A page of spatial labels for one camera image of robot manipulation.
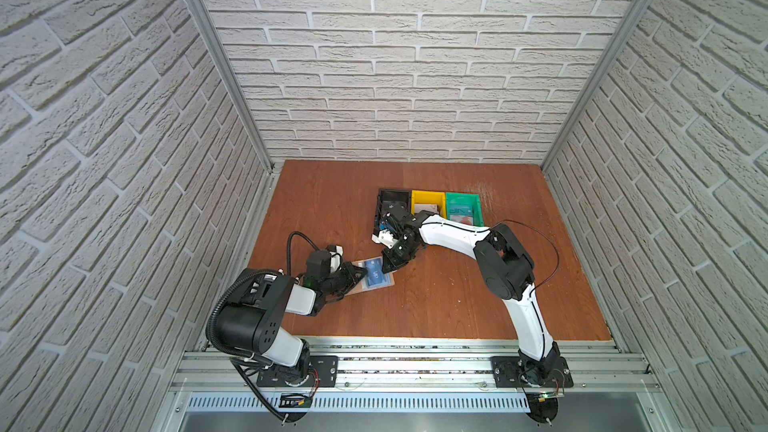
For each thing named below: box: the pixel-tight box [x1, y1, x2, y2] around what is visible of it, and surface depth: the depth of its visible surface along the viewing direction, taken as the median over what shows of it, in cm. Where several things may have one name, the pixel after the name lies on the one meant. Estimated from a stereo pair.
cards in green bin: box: [449, 204, 473, 225], surface depth 105 cm
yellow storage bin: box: [411, 190, 446, 218], surface depth 105 cm
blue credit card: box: [364, 258, 391, 289], surface depth 91 cm
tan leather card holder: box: [345, 256, 395, 296], surface depth 91 cm
